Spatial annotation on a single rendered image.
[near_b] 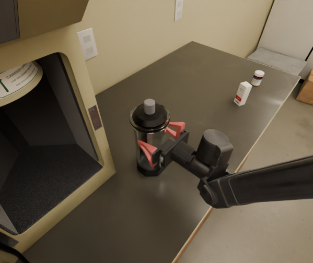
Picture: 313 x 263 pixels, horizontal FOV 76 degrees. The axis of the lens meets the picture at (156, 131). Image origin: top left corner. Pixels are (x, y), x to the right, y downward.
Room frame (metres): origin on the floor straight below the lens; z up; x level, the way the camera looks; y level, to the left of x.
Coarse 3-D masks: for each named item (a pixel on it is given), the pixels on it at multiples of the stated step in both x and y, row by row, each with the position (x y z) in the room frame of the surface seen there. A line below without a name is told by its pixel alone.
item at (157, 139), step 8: (168, 112) 0.40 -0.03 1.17; (168, 120) 0.37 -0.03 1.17; (144, 128) 0.34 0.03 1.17; (152, 128) 0.34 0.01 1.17; (136, 136) 0.36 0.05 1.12; (144, 136) 0.34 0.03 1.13; (152, 136) 0.34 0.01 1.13; (160, 136) 0.35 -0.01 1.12; (136, 144) 0.36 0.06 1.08; (152, 144) 0.34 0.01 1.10; (160, 144) 0.35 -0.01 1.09; (136, 152) 0.37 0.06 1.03; (144, 160) 0.34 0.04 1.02; (160, 160) 0.35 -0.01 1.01; (144, 168) 0.34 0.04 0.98; (152, 168) 0.34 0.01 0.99
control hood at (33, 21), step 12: (24, 0) 0.23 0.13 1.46; (36, 0) 0.24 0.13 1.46; (48, 0) 0.26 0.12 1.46; (60, 0) 0.27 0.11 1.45; (72, 0) 0.29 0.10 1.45; (84, 0) 0.30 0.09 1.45; (24, 12) 0.24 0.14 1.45; (36, 12) 0.25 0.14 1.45; (48, 12) 0.27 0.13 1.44; (60, 12) 0.28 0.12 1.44; (72, 12) 0.30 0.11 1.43; (84, 12) 0.32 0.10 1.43; (24, 24) 0.25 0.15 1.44; (36, 24) 0.26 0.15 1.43; (48, 24) 0.28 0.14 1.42; (60, 24) 0.30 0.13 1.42; (72, 24) 0.32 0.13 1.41; (24, 36) 0.26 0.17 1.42
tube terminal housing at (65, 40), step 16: (48, 32) 0.32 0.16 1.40; (64, 32) 0.33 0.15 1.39; (0, 48) 0.26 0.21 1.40; (16, 48) 0.28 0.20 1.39; (32, 48) 0.29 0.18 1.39; (48, 48) 0.31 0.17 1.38; (64, 48) 0.33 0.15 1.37; (80, 48) 0.35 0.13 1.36; (0, 64) 0.26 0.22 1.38; (16, 64) 0.27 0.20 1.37; (64, 64) 0.35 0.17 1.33; (80, 64) 0.34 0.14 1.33; (80, 80) 0.34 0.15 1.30; (80, 96) 0.35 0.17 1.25; (96, 144) 0.35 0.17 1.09; (112, 160) 0.35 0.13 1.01; (96, 176) 0.30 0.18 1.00; (80, 192) 0.26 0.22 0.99; (64, 208) 0.22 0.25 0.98; (48, 224) 0.18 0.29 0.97; (32, 240) 0.14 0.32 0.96
